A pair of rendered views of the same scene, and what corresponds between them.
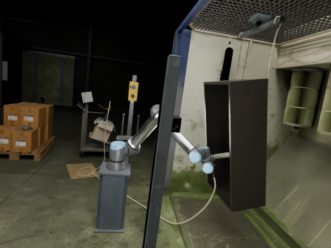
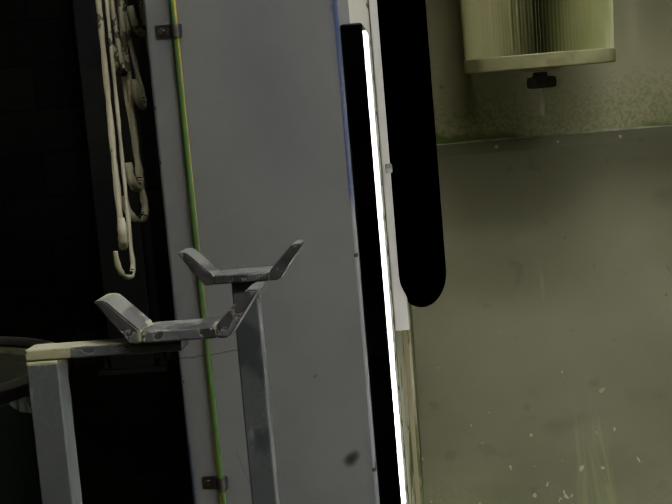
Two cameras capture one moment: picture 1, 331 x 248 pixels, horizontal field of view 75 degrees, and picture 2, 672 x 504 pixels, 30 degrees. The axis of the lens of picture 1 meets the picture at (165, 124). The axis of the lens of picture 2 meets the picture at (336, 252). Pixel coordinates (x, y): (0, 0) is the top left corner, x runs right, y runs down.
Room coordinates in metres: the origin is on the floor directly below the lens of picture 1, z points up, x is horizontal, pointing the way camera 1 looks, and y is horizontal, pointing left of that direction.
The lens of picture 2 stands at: (2.58, 1.13, 1.19)
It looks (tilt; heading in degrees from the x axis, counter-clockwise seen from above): 6 degrees down; 284
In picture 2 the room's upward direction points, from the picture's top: 5 degrees counter-clockwise
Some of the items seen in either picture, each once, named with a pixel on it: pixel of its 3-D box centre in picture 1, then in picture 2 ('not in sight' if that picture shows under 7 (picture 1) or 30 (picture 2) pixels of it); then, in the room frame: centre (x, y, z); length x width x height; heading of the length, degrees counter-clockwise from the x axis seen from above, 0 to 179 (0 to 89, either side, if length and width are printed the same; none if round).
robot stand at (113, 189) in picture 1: (113, 196); not in sight; (2.12, 0.45, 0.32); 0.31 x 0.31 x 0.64; 10
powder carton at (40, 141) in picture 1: (33, 134); not in sight; (4.05, 2.52, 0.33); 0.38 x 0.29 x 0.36; 19
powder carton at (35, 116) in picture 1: (34, 116); not in sight; (4.03, 2.52, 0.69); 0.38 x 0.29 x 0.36; 11
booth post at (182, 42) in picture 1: (171, 116); (267, 170); (2.95, -0.07, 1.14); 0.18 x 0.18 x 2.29; 10
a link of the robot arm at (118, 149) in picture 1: (117, 150); not in sight; (2.12, 0.45, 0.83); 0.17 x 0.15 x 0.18; 144
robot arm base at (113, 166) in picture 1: (115, 163); not in sight; (2.12, 0.45, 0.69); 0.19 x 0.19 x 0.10
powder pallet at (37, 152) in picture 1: (26, 146); not in sight; (4.03, 2.65, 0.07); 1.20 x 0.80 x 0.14; 17
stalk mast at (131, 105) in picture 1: (128, 133); not in sight; (3.00, 0.50, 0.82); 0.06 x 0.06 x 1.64; 10
